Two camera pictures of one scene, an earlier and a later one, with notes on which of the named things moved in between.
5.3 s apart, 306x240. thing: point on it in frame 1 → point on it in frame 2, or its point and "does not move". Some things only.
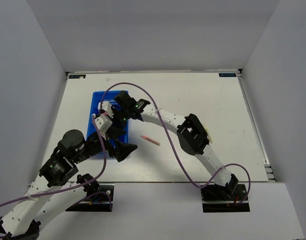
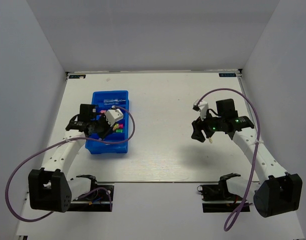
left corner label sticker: [77, 76] does not move
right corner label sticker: [227, 74] does not move
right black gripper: [115, 110] → [198, 125]
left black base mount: [100, 201] does not move
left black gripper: [123, 150] → [109, 129]
